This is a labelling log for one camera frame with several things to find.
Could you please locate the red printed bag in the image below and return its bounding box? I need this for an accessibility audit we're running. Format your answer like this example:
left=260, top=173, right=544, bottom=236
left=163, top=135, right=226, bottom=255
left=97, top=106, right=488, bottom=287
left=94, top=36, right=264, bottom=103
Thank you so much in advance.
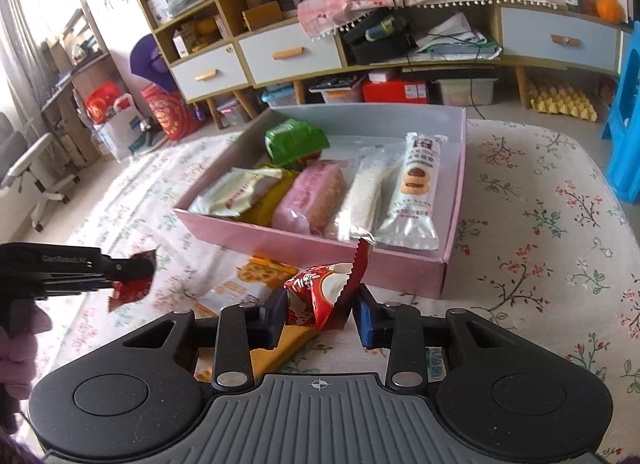
left=141, top=84, right=203, bottom=145

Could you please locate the person's dark purple clothing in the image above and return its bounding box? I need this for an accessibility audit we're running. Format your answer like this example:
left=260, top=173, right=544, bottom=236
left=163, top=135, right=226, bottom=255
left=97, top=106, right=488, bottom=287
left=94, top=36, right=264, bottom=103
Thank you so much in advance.
left=0, top=431, right=46, bottom=464

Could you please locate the person's left forearm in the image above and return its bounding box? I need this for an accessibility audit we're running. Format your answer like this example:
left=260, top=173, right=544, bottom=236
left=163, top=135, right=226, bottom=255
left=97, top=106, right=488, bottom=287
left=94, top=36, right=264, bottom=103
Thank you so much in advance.
left=0, top=336, right=40, bottom=387

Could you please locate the clear packet with white cake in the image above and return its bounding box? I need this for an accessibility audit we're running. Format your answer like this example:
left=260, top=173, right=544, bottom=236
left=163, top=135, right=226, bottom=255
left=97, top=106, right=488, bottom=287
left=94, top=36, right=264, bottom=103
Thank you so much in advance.
left=325, top=153, right=401, bottom=243

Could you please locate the pink snack packet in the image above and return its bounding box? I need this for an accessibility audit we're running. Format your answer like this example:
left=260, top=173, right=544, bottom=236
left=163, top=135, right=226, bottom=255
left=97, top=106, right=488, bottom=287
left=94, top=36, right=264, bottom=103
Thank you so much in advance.
left=271, top=160, right=348, bottom=237

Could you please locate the wooden low cabinet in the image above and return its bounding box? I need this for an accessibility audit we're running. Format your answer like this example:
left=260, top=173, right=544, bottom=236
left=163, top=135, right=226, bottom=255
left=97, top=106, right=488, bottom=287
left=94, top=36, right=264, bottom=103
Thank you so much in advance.
left=235, top=0, right=636, bottom=117

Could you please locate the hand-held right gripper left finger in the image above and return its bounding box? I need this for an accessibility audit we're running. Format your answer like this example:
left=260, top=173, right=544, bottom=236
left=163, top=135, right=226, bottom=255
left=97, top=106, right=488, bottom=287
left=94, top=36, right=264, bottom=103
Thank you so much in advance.
left=120, top=289, right=290, bottom=391

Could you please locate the small clear plastic container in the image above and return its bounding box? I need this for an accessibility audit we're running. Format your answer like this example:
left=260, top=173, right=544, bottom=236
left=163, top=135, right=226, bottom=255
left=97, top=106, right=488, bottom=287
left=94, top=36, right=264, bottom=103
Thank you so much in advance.
left=215, top=96, right=253, bottom=127

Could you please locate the orange fruit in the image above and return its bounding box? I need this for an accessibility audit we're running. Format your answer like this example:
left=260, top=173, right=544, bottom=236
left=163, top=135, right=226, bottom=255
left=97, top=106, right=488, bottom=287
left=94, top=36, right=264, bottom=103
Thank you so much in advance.
left=597, top=0, right=624, bottom=24

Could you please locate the pile of papers and cloth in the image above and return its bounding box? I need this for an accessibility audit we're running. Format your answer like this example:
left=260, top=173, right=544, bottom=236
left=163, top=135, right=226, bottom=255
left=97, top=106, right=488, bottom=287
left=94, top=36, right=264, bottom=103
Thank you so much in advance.
left=415, top=11, right=503, bottom=62

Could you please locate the white shopping bag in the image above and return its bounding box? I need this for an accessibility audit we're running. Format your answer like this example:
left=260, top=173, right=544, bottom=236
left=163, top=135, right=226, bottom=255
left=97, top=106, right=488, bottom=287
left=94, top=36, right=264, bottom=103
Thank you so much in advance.
left=92, top=94, right=151, bottom=162

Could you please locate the yellow fruit on shelf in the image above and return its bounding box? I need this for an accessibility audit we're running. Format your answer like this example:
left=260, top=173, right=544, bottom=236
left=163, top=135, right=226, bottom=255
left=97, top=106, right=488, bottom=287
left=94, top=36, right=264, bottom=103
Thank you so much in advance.
left=192, top=16, right=226, bottom=52

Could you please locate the black case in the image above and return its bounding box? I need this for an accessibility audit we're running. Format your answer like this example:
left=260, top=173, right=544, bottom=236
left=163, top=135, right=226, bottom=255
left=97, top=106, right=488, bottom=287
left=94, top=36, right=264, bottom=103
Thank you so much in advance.
left=342, top=8, right=418, bottom=64

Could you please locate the pale window curtain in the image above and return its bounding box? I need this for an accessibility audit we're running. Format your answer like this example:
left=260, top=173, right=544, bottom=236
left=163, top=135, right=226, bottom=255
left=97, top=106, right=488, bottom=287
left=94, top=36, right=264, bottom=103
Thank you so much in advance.
left=0, top=0, right=57, bottom=145

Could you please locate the red snack packet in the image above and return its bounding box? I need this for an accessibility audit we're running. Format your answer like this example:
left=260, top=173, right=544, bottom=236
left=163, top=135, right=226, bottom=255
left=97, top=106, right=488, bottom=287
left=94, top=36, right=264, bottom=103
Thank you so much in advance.
left=283, top=238, right=370, bottom=333
left=107, top=250, right=158, bottom=313

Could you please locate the blue plastic stool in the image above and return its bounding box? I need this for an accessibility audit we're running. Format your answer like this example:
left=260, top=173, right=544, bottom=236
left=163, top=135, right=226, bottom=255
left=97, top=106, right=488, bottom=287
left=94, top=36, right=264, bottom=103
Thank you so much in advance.
left=602, top=21, right=640, bottom=205

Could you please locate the white drawer with wooden handle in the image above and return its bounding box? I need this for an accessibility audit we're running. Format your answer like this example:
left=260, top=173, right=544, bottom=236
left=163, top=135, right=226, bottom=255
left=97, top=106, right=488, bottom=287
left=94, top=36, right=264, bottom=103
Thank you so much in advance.
left=169, top=44, right=248, bottom=102
left=237, top=26, right=345, bottom=87

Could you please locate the orange snack packet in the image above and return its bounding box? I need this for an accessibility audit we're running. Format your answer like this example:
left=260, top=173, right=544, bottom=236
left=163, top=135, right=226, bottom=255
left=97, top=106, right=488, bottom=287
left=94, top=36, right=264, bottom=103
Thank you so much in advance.
left=197, top=256, right=321, bottom=385

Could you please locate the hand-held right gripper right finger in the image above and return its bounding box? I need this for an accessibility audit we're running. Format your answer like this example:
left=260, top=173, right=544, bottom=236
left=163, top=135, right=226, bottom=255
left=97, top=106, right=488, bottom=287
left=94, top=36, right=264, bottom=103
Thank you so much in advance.
left=352, top=286, right=521, bottom=391

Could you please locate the purple hat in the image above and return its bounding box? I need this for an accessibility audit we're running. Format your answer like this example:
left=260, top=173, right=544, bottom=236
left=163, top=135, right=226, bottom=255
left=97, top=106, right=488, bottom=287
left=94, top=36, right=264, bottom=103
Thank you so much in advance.
left=129, top=34, right=178, bottom=94

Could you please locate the yellow egg tray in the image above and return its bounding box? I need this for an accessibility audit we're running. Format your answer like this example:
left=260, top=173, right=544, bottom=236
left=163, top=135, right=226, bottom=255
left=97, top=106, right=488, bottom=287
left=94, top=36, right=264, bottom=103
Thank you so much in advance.
left=530, top=78, right=600, bottom=122

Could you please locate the pink cardboard box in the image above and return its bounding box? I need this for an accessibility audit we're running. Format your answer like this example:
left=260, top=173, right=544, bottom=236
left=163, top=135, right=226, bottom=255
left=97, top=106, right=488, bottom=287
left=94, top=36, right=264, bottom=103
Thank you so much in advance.
left=172, top=104, right=468, bottom=299

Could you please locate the grey cookie packet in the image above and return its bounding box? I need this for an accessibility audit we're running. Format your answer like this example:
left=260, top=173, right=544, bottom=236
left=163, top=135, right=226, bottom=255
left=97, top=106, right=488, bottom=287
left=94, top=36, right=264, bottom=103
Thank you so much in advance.
left=376, top=132, right=449, bottom=251

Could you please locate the red gift bag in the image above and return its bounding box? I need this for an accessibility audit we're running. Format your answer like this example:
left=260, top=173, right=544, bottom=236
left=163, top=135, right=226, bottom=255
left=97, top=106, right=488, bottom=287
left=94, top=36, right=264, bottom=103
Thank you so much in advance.
left=85, top=84, right=123, bottom=125

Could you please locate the blue lidded plastic container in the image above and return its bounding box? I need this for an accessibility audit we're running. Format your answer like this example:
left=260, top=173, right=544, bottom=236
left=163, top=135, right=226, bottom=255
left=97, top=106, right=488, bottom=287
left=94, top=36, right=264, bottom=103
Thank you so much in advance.
left=262, top=86, right=301, bottom=109

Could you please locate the person's left hand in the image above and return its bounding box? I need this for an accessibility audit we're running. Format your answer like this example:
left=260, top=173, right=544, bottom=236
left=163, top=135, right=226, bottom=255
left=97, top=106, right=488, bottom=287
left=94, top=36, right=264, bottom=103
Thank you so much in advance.
left=17, top=301, right=54, bottom=345

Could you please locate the red box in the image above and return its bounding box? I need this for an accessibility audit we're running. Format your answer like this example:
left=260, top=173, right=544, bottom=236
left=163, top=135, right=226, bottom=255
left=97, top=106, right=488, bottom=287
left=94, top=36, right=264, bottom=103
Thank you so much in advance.
left=361, top=78, right=428, bottom=104

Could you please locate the wooden storage rack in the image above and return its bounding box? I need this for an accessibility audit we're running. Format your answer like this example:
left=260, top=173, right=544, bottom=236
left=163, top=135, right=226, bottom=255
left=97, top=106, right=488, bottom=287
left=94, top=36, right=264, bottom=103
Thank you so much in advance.
left=40, top=0, right=118, bottom=167

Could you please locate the yellow snack packet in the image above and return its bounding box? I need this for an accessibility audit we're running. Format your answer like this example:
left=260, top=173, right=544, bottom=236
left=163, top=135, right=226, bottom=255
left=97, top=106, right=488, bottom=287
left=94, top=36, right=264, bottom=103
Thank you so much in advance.
left=235, top=169, right=301, bottom=227

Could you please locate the small white carton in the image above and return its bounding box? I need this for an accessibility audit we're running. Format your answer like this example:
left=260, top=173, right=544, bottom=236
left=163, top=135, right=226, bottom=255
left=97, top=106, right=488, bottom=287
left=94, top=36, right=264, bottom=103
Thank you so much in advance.
left=172, top=28, right=201, bottom=59

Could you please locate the black keyboard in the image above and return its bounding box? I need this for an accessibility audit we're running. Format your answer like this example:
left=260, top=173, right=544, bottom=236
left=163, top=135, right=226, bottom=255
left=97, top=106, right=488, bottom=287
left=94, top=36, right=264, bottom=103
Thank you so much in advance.
left=309, top=74, right=368, bottom=94

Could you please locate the pale blue drawer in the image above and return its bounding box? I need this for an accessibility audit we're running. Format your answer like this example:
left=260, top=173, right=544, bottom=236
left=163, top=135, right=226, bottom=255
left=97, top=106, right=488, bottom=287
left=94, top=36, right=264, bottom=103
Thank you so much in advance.
left=500, top=8, right=621, bottom=73

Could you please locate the green snack packet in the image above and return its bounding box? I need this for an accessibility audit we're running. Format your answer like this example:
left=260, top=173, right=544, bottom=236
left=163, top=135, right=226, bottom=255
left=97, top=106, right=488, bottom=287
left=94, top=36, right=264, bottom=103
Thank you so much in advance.
left=264, top=119, right=331, bottom=168

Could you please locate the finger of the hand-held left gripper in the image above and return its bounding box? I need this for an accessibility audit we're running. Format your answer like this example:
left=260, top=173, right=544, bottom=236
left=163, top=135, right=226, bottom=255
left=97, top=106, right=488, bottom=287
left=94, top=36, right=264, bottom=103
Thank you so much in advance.
left=37, top=274, right=151, bottom=295
left=97, top=253, right=157, bottom=279

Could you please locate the beige white snack packet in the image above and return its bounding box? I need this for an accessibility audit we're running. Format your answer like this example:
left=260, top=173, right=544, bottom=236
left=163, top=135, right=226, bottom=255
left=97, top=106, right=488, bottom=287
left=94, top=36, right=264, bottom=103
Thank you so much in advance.
left=189, top=167, right=285, bottom=219

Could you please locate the grey office chair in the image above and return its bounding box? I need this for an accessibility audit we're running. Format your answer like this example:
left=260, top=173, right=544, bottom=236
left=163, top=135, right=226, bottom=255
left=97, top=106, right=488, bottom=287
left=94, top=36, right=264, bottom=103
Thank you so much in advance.
left=0, top=111, right=81, bottom=233

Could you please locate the clear storage bin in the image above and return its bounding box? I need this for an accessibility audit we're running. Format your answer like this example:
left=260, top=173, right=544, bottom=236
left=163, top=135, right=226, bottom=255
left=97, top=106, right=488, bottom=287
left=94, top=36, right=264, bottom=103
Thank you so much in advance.
left=435, top=76, right=498, bottom=105

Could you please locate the small wooden box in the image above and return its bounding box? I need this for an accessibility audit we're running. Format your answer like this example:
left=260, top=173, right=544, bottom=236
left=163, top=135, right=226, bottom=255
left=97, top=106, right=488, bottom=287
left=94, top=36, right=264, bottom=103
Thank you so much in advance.
left=242, top=1, right=283, bottom=33

